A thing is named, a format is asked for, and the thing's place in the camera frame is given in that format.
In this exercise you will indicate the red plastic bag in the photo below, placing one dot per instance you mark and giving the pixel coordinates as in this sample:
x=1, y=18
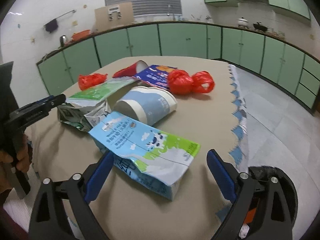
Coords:
x=202, y=82
x=88, y=81
x=180, y=82

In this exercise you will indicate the red paper cup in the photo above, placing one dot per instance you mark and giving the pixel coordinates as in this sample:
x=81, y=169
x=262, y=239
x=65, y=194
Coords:
x=131, y=70

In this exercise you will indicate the orange plastic basin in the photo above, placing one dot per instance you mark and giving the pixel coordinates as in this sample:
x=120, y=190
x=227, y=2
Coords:
x=80, y=35

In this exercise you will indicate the blue white paper cup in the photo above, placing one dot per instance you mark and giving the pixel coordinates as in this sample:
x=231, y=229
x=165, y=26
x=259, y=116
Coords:
x=146, y=104

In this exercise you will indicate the sink faucet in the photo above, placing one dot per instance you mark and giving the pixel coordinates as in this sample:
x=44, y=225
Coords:
x=170, y=13

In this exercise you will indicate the white cooking pot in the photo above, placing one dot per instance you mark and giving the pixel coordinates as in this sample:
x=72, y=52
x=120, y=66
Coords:
x=243, y=23

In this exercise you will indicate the steel electric kettle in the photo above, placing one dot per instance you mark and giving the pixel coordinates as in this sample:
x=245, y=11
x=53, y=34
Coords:
x=63, y=40

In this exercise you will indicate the dark towel on rail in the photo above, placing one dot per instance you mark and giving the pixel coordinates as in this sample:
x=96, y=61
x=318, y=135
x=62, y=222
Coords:
x=51, y=26

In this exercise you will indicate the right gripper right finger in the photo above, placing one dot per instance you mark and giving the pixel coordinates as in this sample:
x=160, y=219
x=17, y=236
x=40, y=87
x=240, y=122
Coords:
x=236, y=187

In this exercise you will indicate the black wok pan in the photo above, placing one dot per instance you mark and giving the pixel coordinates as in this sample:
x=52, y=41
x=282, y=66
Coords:
x=259, y=27

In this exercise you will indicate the blue biscuit snack bag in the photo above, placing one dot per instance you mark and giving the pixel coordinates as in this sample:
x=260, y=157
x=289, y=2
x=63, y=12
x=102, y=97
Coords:
x=155, y=75

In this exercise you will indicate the blue milk carton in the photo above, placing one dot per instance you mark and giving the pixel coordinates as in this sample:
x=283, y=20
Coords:
x=154, y=158

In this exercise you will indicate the green lower kitchen cabinets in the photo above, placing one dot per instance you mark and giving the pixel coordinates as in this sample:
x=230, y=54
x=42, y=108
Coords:
x=289, y=68

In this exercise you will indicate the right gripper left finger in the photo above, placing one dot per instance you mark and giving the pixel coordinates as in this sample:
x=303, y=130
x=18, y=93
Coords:
x=49, y=219

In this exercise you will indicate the green white salt bag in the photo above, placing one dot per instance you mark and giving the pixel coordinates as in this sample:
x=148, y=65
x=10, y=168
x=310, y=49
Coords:
x=85, y=109

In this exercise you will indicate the metal towel rail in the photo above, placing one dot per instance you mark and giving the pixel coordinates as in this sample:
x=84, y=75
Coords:
x=66, y=13

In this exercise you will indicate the cardboard box with label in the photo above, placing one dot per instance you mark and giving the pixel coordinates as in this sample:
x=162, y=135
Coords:
x=113, y=16

